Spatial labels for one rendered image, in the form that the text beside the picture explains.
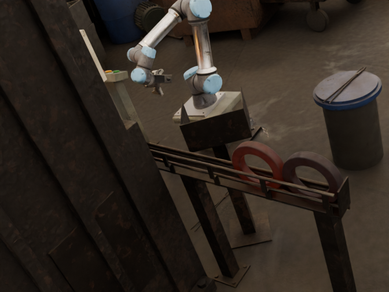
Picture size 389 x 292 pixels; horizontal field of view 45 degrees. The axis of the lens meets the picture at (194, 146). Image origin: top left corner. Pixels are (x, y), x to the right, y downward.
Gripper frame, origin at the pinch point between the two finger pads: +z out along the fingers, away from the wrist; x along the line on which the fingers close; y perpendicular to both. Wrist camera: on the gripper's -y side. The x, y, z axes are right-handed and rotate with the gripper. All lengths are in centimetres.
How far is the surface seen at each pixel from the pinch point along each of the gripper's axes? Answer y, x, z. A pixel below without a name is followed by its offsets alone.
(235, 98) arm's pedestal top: -38.2, 7.9, 20.5
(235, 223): -48, 74, -26
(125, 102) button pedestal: 35.9, 9.4, 26.2
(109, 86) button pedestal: 44.1, -0.6, 19.9
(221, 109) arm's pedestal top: -31.9, 14.6, 12.3
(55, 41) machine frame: -16, 3, -139
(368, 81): -110, 4, -20
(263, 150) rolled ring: -73, 34, -113
